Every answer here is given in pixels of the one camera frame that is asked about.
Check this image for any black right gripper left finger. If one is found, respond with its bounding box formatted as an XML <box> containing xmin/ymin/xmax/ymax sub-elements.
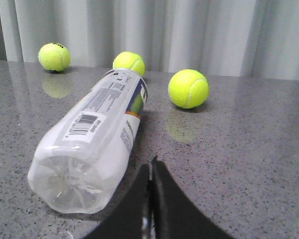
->
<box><xmin>85</xmin><ymin>164</ymin><xmax>150</xmax><ymax>239</ymax></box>

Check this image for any yellow tennis ball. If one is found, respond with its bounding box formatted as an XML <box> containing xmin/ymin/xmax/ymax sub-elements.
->
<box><xmin>168</xmin><ymin>69</ymin><xmax>209</xmax><ymax>109</ymax></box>
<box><xmin>113</xmin><ymin>51</ymin><xmax>146</xmax><ymax>76</ymax></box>
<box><xmin>38</xmin><ymin>42</ymin><xmax>71</xmax><ymax>72</ymax></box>

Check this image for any left yellow tennis ball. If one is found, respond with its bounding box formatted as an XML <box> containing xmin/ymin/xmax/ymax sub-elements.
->
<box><xmin>38</xmin><ymin>42</ymin><xmax>71</xmax><ymax>72</ymax></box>

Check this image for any white plastic tennis ball can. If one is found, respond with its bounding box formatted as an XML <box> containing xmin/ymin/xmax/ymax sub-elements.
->
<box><xmin>27</xmin><ymin>68</ymin><xmax>148</xmax><ymax>214</ymax></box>

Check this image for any grey pleated curtain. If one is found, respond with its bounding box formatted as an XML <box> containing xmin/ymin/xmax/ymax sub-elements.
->
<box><xmin>0</xmin><ymin>0</ymin><xmax>299</xmax><ymax>80</ymax></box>

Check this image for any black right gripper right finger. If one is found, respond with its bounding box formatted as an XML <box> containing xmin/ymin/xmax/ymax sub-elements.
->
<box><xmin>151</xmin><ymin>156</ymin><xmax>232</xmax><ymax>239</ymax></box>

